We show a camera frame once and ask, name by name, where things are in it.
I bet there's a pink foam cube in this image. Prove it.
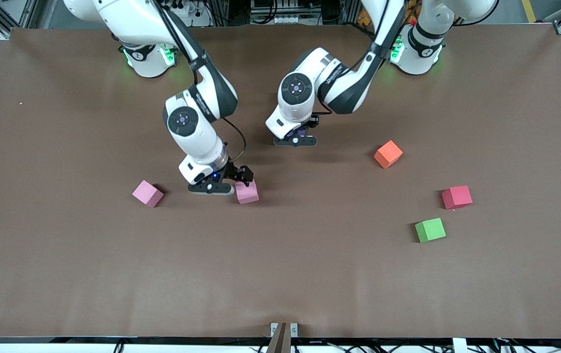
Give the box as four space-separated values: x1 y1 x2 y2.
235 180 260 204
132 180 164 208

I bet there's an orange foam cube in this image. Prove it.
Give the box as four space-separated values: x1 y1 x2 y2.
374 140 403 169

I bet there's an equipment rack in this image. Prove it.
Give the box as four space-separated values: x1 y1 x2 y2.
250 0 305 25

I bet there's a bag of orange items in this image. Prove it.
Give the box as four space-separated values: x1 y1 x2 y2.
357 0 420 26

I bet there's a green foam cube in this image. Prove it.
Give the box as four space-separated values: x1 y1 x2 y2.
415 218 446 243

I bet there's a red foam cube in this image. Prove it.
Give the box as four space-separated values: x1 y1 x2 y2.
441 185 473 210

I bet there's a small metal bracket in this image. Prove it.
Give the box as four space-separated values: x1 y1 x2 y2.
270 322 299 338

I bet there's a brown wooden post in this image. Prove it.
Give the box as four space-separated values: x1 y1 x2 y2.
267 322 292 353

